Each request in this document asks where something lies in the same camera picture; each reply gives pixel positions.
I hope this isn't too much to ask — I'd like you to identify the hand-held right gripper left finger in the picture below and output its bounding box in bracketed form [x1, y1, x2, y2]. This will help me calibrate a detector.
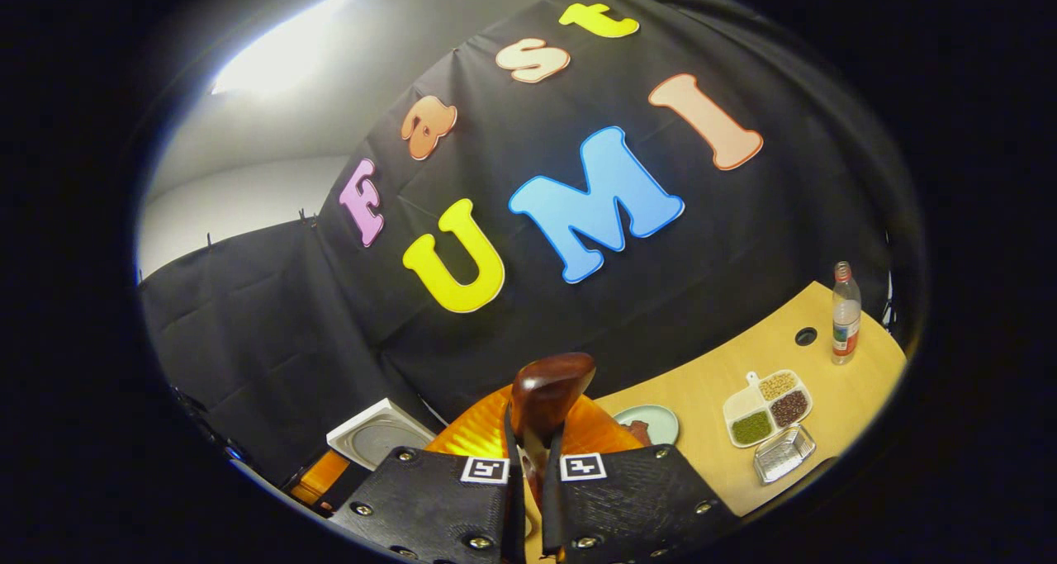
[330, 385, 525, 564]

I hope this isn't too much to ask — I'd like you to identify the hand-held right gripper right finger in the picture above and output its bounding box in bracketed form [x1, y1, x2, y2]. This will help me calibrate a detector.
[541, 392, 740, 564]

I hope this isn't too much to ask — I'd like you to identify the white rice cooker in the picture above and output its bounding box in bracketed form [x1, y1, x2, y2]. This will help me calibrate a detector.
[326, 397, 438, 472]

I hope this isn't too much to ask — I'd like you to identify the dark wooden spoon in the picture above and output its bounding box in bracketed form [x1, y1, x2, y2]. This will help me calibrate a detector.
[508, 352, 597, 499]

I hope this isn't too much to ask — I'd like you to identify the metal wire chopstick holder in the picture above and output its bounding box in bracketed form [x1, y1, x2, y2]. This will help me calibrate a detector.
[753, 424, 818, 486]

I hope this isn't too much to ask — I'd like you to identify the pale green round plate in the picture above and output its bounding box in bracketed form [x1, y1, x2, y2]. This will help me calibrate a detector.
[613, 405, 680, 447]

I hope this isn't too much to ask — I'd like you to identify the green mung bean heap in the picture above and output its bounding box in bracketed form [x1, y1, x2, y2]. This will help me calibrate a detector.
[732, 411, 774, 446]

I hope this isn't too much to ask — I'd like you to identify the white divided grain tray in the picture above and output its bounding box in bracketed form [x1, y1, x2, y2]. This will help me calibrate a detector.
[723, 370, 814, 449]

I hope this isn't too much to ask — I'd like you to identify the dark red bean heap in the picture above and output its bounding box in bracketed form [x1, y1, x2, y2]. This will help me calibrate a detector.
[770, 391, 810, 428]

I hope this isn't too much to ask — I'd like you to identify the black backdrop cloth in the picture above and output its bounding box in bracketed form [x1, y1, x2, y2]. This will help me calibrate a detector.
[136, 0, 926, 499]

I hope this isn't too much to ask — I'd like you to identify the clear plastic drink bottle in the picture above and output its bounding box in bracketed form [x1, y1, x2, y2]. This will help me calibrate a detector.
[831, 261, 862, 366]

